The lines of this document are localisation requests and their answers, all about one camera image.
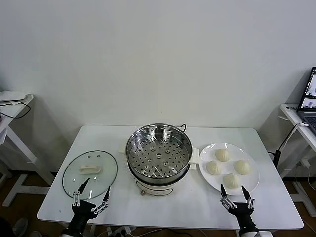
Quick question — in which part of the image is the white side table with cloth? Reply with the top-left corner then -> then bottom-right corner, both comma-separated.
0,93 -> 56,207

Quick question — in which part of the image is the round glass pot lid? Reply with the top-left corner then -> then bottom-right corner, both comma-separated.
62,149 -> 119,200

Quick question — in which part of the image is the white laptop cable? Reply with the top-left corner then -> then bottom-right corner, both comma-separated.
278,122 -> 309,151

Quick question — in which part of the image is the white folded cloth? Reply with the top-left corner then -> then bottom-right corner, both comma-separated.
0,90 -> 34,106

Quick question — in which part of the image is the grey open laptop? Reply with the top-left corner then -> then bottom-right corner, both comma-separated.
297,66 -> 316,135

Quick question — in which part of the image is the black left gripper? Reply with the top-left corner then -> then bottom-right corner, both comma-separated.
68,177 -> 112,232

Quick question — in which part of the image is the white round plate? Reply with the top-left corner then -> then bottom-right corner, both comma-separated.
198,142 -> 260,197

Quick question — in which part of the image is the white floor power strip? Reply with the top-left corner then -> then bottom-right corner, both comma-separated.
107,226 -> 131,237

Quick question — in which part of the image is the white steamed baozi bun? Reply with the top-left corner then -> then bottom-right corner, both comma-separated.
234,159 -> 252,175
206,160 -> 223,176
223,173 -> 242,190
215,148 -> 231,162

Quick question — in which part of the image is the grey shoe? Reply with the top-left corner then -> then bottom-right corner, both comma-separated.
13,217 -> 29,237

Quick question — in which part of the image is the white side table with laptop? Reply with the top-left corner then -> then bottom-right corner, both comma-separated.
278,103 -> 316,205

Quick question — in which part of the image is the thin black cable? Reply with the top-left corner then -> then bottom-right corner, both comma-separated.
0,100 -> 32,119

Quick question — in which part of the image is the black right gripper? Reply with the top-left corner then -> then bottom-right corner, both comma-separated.
220,184 -> 259,232

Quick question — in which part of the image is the stainless steel steamer basket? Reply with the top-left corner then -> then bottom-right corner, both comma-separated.
125,123 -> 193,185

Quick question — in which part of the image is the black power adapter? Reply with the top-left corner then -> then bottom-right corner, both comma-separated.
269,149 -> 282,168

